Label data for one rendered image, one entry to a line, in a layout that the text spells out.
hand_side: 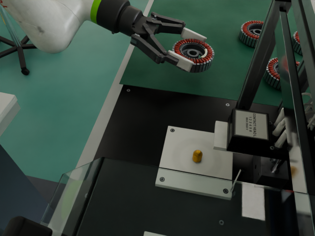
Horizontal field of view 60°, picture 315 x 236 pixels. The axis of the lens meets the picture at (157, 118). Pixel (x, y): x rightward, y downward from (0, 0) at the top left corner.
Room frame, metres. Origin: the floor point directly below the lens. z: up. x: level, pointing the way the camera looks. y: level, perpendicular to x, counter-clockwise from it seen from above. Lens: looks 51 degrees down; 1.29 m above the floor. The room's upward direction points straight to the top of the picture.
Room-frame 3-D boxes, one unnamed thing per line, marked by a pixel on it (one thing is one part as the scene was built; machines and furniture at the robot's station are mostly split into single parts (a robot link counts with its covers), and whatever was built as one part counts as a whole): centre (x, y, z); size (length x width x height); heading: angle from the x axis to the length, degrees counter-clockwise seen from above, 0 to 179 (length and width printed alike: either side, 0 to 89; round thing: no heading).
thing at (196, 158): (0.30, -0.08, 0.80); 0.02 x 0.02 x 0.03
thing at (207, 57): (0.59, -0.09, 0.82); 0.11 x 0.11 x 0.04
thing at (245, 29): (0.77, -0.33, 0.77); 0.11 x 0.11 x 0.04
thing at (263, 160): (0.27, -0.23, 0.80); 0.08 x 0.05 x 0.06; 169
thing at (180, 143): (0.30, -0.08, 0.78); 0.15 x 0.15 x 0.01; 79
